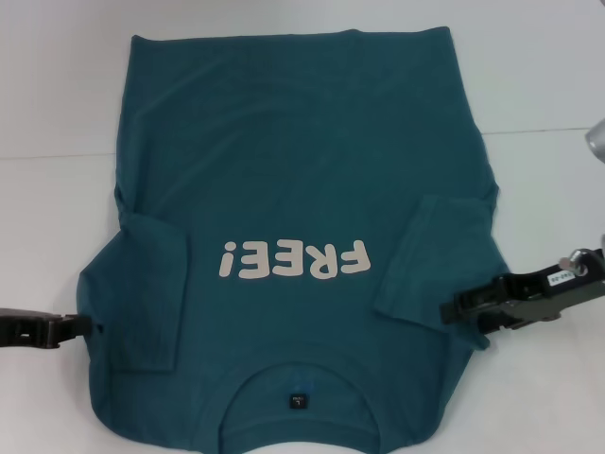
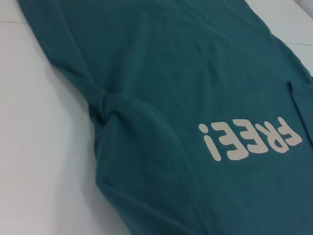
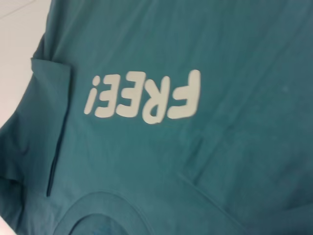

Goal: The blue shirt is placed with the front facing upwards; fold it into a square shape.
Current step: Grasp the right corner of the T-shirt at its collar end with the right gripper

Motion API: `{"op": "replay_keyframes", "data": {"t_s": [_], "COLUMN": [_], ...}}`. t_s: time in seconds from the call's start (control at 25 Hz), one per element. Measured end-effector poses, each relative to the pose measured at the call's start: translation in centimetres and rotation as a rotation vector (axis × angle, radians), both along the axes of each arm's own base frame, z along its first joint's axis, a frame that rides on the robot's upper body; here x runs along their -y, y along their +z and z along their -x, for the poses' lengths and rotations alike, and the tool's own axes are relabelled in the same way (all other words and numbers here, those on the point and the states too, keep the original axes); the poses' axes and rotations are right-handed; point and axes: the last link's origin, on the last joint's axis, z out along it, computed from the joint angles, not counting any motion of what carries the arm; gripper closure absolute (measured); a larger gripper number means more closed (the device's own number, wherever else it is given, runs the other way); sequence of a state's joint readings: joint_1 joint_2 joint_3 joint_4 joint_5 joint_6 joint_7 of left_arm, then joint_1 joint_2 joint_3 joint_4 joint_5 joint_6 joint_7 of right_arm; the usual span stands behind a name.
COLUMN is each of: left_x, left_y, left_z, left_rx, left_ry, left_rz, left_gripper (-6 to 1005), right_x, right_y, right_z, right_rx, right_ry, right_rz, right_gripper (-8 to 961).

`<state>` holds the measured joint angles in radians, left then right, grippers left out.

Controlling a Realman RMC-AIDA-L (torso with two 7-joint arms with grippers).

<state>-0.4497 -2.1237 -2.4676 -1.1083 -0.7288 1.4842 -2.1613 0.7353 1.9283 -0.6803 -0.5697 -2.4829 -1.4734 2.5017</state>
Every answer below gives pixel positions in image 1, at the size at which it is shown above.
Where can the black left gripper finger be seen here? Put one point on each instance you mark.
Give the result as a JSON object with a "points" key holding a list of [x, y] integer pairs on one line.
{"points": [[71, 326]]}

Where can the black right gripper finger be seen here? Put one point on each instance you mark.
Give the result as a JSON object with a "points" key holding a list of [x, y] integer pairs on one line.
{"points": [[520, 317], [468, 305]]}

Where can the teal blue printed t-shirt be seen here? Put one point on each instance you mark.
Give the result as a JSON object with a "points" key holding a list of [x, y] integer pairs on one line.
{"points": [[283, 165]]}

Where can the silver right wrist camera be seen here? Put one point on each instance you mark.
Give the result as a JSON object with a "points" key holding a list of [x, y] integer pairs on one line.
{"points": [[598, 142]]}

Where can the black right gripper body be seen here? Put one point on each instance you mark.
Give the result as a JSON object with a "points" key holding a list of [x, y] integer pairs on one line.
{"points": [[539, 291]]}

